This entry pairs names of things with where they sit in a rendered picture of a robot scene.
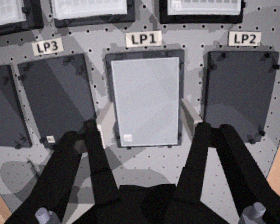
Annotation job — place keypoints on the white button panel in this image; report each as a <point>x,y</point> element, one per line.
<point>80,200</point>

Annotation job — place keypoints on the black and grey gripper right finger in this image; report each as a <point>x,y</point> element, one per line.
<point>255,201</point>

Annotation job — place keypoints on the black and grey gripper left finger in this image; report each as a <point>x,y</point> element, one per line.
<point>48,200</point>

